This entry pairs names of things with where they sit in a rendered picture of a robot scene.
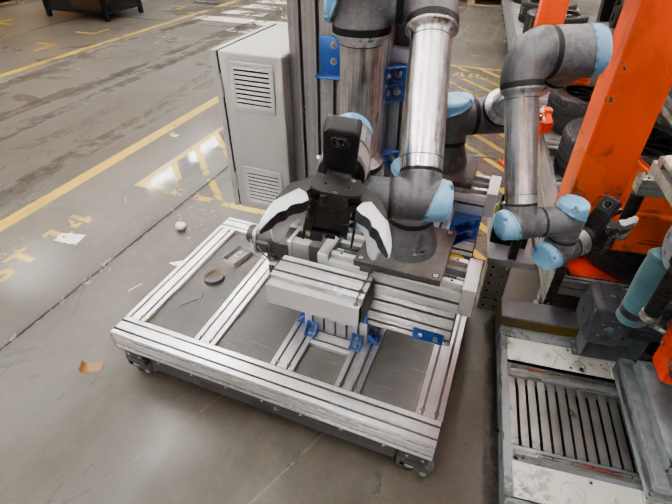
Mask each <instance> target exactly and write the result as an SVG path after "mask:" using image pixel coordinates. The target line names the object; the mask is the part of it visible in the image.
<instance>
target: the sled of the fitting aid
mask: <svg viewBox="0 0 672 504"><path fill-rule="evenodd" d="M637 361H638V360H633V359H627V358H622V357H619V358H618V360H617V362H616V363H615V365H614V367H613V368H612V372H613V376H614V380H615V384H616V387H617V391H618V395H619V399H620V403H621V406H622V410H623V414H624V418H625V422H626V425H627V429H628V433H629V437H630V441H631V445H632V448H633V452H634V456H635V460H636V464H637V467H638V471H639V475H640V479H641V483H642V487H643V490H644V494H645V497H646V499H647V500H651V501H655V502H659V503H663V504H672V474H670V473H666V472H665V470H664V466H663V463H662V460H661V457H660V453H659V450H658V447H657V444H656V440H655V437H654V434H653V431H652V427H651V424H650V421H649V418H648V414H647V411H646V408H645V405H644V401H643V398H642V395H641V392H640V388H639V385H638V382H637V379H636V375H635V372H634V369H633V367H634V365H635V364H636V362H637Z"/></svg>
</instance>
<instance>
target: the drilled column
mask: <svg viewBox="0 0 672 504"><path fill-rule="evenodd" d="M510 270H511V267H506V266H500V265H494V264H487V257H486V261H485V264H484V268H483V272H482V276H481V280H480V283H479V287H478V291H477V296H476V307H477V308H481V309H486V310H492V311H497V309H498V306H499V303H500V300H501V298H502V296H503V293H504V290H505V286H506V283H507V280H508V277H509V273H510ZM496 299H497V300H496ZM494 306H495V308H494Z"/></svg>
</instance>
